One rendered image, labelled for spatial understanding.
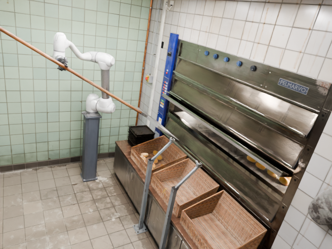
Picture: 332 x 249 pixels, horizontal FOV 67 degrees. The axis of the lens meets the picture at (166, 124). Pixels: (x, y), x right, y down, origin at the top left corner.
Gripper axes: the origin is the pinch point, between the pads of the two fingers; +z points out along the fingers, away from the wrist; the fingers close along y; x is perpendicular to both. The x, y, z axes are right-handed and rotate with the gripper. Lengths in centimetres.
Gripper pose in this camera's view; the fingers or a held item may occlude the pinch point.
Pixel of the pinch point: (64, 66)
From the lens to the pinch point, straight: 241.7
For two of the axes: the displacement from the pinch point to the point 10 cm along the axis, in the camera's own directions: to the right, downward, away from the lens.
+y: -5.7, 8.1, 0.8
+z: 4.8, 4.2, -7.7
